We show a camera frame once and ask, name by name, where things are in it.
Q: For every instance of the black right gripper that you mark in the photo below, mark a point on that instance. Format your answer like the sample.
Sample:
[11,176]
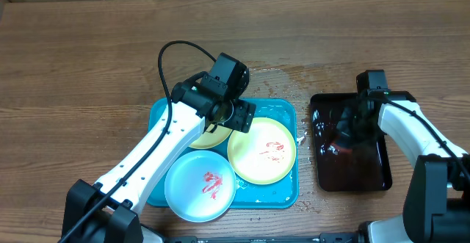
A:
[344,130]

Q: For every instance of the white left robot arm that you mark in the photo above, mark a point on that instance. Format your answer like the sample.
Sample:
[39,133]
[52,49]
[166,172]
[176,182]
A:
[109,210]

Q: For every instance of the orange and black sponge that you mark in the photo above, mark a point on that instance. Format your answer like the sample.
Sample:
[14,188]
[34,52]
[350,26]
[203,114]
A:
[339,144]

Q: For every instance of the black rail at table edge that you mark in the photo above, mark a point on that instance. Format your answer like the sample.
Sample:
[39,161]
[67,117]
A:
[348,237]

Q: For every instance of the black water tray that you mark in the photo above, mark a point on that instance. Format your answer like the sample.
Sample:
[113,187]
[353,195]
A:
[365,169]

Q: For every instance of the light blue plate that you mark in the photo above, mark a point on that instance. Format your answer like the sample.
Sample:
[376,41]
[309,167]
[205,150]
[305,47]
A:
[200,186]

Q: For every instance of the small yellow plate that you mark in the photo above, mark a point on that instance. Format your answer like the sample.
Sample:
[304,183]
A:
[213,136]

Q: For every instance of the yellow plate with red stain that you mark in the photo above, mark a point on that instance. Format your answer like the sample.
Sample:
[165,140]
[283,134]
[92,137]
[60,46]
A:
[265,154]

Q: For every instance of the teal plastic tray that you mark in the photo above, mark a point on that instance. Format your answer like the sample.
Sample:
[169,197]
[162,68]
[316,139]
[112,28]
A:
[281,194]

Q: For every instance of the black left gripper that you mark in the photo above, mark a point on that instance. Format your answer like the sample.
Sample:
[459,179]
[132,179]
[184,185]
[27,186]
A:
[243,117]

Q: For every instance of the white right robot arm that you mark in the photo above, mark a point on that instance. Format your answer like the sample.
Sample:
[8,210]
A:
[436,207]

